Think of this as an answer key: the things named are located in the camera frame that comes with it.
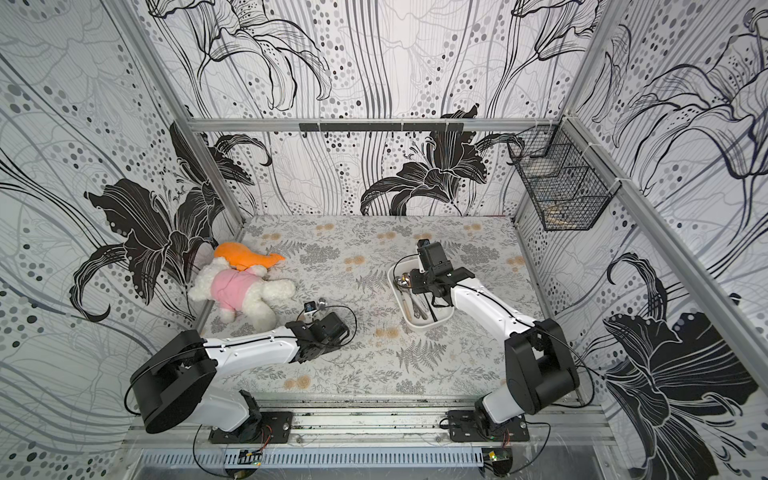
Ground black long-handled spoon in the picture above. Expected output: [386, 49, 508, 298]
[417, 293, 438, 323]

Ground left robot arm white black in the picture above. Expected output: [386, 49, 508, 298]
[128, 312, 354, 444]

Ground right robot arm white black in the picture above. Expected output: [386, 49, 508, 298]
[409, 239, 581, 426]

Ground white plastic storage box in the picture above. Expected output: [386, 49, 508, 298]
[387, 254, 455, 333]

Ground white plush toy pink shirt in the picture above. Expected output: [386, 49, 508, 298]
[187, 242, 296, 332]

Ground small circuit board left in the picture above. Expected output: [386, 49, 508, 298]
[237, 449, 263, 468]

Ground small circuit board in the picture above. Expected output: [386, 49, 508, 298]
[237, 449, 263, 468]
[482, 448, 513, 475]

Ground small circuit board right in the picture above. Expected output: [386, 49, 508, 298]
[482, 448, 513, 475]

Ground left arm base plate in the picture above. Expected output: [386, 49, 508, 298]
[208, 411, 294, 445]

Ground aluminium mounting rail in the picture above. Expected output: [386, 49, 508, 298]
[122, 395, 619, 448]

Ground white slotted cable duct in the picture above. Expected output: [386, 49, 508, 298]
[139, 447, 483, 471]

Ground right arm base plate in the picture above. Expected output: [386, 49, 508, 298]
[439, 410, 530, 443]

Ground black wire wall basket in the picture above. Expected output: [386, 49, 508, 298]
[506, 123, 613, 231]

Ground black bar on back rail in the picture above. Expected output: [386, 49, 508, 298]
[298, 122, 464, 133]

